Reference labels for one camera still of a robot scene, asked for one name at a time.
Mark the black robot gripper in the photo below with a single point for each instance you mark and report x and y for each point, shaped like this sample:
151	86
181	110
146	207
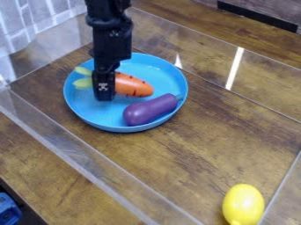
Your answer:
111	39

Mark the orange toy carrot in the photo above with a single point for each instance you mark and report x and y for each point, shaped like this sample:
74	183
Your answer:
127	85

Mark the blue plastic plate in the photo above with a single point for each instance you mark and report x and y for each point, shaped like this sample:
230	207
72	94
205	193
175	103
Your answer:
103	114

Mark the purple toy eggplant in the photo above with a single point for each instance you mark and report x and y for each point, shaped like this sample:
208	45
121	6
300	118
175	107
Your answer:
143	112

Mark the clear acrylic barrier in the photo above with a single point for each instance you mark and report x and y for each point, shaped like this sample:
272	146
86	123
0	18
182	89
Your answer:
165	176

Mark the white checkered curtain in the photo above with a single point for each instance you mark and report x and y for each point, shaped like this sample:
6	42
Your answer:
27	17

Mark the blue object at corner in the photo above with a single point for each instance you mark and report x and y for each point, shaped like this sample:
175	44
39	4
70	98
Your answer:
10	211

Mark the yellow toy lemon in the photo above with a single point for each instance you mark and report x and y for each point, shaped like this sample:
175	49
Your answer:
242	205

